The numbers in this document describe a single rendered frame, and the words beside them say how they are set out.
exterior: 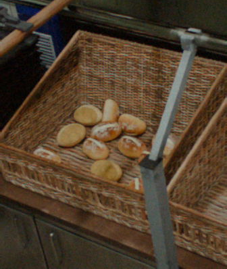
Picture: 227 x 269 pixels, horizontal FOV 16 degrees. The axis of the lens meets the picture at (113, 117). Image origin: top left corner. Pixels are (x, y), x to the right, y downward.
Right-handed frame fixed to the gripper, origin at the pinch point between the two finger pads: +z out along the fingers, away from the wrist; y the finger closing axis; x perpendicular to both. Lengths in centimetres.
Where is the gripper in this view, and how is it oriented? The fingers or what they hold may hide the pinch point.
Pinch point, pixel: (21, 32)
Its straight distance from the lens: 197.5
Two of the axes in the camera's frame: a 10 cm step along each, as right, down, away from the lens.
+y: 1.5, 8.0, 5.8
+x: -5.7, 5.5, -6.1
